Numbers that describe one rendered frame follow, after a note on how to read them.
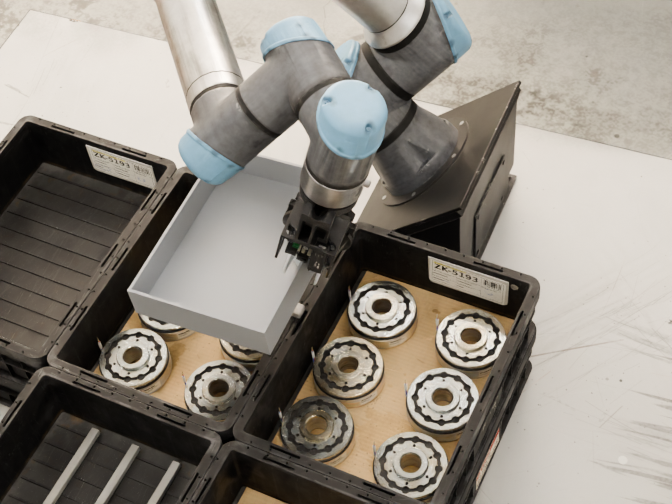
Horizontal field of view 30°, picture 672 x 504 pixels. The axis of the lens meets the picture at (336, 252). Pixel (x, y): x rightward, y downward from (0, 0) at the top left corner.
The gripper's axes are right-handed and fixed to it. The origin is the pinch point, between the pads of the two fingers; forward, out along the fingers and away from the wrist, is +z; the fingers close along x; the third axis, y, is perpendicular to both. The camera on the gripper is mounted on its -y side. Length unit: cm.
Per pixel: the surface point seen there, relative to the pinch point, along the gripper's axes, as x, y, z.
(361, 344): 10.9, -2.2, 19.6
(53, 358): -28.8, 16.1, 23.8
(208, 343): -10.3, 2.1, 28.9
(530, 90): 31, -140, 104
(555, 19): 31, -168, 104
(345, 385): 10.9, 5.1, 19.5
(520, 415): 37.7, -6.1, 28.7
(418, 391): 20.7, 3.2, 16.7
